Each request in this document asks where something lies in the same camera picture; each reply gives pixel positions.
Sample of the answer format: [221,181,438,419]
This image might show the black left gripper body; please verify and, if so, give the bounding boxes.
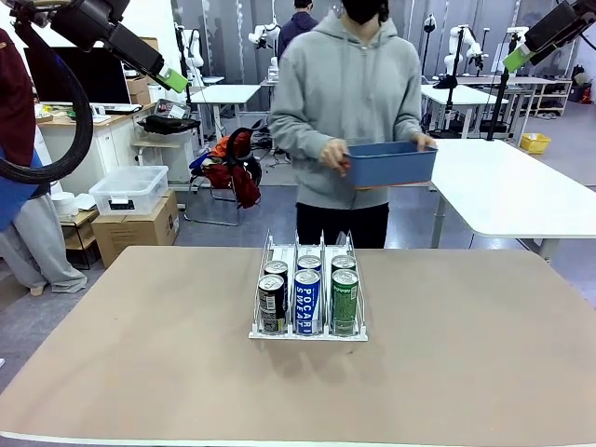
[49,0,132,53]

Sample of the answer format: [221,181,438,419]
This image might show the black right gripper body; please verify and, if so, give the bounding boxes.
[560,0,596,35]

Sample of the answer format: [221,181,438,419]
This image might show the blue plastic bin orange handles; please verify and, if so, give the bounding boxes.
[346,141,440,191]

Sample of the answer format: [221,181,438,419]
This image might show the person's left forearm grey sleeve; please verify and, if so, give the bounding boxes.
[389,104,430,141]

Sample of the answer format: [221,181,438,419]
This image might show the person's right forearm grey sleeve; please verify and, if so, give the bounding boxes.
[268,104,346,157]

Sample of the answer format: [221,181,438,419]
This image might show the green beverage can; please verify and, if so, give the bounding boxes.
[331,268,359,337]
[331,254,358,274]

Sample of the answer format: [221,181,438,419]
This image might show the person's left hand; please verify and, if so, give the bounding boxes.
[409,131,439,153]

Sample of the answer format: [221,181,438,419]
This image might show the person's right hand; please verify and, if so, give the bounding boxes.
[319,138,351,179]

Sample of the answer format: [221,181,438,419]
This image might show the small cardboard box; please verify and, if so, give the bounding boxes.
[125,74,154,106]

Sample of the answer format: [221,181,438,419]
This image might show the black computer monitor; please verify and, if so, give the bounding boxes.
[22,46,132,106]

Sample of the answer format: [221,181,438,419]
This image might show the black tray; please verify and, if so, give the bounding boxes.
[137,114,202,137]

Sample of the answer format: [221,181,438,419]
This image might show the black tripod stand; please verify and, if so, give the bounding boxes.
[485,31,523,142]

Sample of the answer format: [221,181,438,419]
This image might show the white desk with legs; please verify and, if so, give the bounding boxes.
[189,84,263,143]
[420,83,509,137]

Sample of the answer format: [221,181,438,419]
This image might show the white cabinet wooden top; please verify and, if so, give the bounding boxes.
[34,102,157,199]

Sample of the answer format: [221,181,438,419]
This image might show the person in maroon top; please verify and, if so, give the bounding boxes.
[0,27,88,295]

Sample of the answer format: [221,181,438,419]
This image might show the yellow plastic crate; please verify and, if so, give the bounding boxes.
[519,132,552,156]

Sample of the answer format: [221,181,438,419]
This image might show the clear plastic storage box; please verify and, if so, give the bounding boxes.
[88,165,170,217]

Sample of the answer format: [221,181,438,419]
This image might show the red orange backpack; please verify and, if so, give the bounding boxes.
[188,127,263,210]

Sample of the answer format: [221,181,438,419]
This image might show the person in navy hoodie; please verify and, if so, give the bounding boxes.
[277,0,320,58]

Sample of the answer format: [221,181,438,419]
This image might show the large white table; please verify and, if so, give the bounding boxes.
[420,138,596,260]

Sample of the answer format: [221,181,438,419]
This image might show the large cardboard box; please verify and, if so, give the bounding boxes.
[91,189,181,269]

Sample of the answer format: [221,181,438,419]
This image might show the small side table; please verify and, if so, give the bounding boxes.
[59,208,100,272]

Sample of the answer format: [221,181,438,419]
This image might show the person in grey hoodie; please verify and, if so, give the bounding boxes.
[267,0,438,251]

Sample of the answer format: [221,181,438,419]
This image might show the blue Pocari Sweat can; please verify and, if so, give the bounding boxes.
[293,268,323,336]
[296,254,323,274]

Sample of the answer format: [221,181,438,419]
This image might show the black corrugated cable hose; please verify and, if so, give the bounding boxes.
[0,13,95,185]

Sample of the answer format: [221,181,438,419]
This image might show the metal frame chair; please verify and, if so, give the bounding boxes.
[183,174,241,228]

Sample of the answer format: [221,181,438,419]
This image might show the white wire can dispenser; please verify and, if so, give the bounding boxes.
[248,227,370,344]

